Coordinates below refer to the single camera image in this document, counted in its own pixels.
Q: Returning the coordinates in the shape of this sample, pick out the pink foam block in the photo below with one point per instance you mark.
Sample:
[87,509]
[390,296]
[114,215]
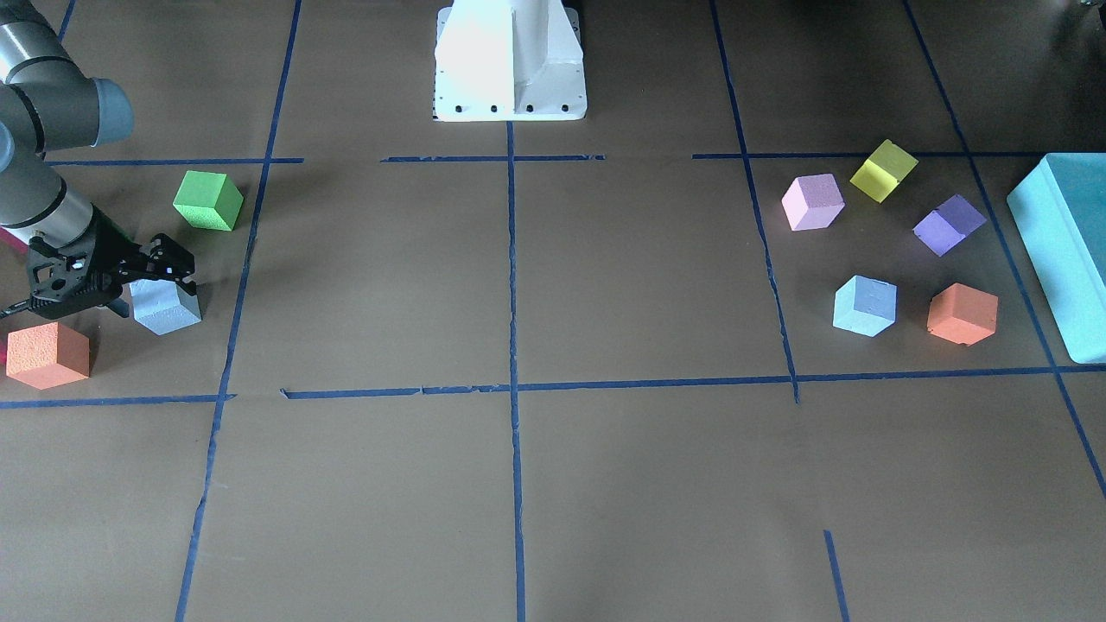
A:
[812,202]

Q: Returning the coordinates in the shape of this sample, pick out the green foam block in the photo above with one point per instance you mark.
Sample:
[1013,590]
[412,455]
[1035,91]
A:
[208,200]

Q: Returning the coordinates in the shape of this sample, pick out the purple block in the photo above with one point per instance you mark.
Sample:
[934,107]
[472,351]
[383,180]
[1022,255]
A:
[948,225]

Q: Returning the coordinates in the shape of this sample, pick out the white pedestal column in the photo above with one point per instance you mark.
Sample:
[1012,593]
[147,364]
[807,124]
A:
[509,61]

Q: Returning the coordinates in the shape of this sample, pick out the teal plastic bin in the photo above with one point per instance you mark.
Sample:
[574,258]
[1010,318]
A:
[1059,208]

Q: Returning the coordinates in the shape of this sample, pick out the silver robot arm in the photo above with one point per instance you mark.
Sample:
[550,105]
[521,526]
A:
[48,104]

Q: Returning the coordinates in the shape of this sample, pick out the crimson block near tray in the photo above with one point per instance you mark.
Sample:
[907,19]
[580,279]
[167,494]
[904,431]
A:
[13,242]

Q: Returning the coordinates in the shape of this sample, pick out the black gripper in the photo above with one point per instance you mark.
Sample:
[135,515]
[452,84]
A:
[111,244]

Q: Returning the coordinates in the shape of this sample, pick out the light blue block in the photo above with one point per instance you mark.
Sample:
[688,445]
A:
[163,306]
[865,306]

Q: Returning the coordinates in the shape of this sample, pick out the orange block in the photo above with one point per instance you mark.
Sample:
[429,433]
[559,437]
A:
[963,315]
[47,356]

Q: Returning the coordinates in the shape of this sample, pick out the yellow foam block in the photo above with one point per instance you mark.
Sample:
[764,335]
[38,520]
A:
[883,171]

